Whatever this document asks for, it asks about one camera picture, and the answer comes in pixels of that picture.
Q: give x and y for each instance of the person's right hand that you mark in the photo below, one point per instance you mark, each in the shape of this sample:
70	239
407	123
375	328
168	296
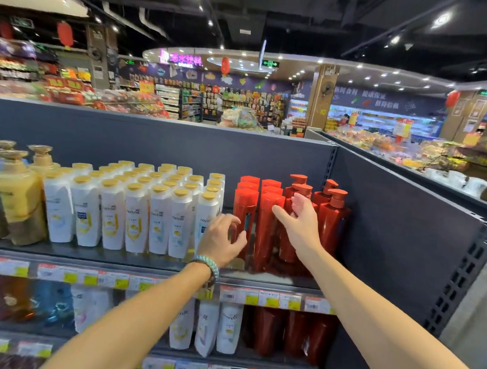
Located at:
302	231

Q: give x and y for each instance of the person's left hand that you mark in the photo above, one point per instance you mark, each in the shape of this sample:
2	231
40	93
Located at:
217	244

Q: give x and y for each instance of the person's right thumb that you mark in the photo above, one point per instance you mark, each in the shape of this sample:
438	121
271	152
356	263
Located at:
280	220

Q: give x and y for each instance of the person's left thumb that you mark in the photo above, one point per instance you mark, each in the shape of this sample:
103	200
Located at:
240	243

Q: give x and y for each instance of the person's right forearm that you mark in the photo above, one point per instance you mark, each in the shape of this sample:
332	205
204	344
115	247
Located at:
374	330

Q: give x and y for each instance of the person's left forearm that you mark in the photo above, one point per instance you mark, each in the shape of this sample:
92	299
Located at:
136	324

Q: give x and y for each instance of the group of red flat-cap bottles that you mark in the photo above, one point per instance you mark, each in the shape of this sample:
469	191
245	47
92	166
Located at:
265	233

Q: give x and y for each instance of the red pump bottle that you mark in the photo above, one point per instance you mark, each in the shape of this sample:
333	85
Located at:
303	190
333	229
297	179
323	193

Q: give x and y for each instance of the white shampoo bottle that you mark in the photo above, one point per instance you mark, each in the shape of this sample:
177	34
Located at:
229	327
90	304
182	329
206	328

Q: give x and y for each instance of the dark red bottle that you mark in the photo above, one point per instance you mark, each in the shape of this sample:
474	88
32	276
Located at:
297	333
321	337
267	330

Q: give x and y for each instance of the group of white shampoo bottles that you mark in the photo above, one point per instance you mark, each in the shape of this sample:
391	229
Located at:
136	221

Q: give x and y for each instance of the heap of bagged goods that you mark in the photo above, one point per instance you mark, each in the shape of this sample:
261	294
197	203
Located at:
239	118

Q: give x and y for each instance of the brown store pillar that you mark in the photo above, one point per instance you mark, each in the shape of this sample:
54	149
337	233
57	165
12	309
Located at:
321	109

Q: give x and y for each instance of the grey metal shelf unit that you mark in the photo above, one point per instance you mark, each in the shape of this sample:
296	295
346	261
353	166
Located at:
147	143

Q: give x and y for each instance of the refrigerated display case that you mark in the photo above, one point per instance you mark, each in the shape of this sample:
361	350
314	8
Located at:
379	120

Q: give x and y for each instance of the display of packaged snacks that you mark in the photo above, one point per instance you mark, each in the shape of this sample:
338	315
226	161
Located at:
414	151

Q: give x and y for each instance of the background goods shelves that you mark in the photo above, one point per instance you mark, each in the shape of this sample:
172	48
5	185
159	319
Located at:
182	102

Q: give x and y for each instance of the red paper lantern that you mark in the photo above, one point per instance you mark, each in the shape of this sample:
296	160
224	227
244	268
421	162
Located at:
452	98
6	29
65	34
225	66

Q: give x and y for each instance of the group of white containers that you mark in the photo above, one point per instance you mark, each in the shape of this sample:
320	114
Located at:
457	181

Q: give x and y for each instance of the pink neon sign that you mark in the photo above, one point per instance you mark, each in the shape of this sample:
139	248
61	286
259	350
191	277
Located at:
181	59

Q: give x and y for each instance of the display of red packaged goods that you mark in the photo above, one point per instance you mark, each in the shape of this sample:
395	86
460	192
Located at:
88	94

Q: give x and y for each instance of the yellow bottle with gold pump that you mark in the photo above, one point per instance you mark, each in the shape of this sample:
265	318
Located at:
20	201
42	159

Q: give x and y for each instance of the grey store pillar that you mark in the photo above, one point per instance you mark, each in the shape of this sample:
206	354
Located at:
98	58

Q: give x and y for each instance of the wall fan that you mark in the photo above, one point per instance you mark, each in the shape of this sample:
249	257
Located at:
327	88

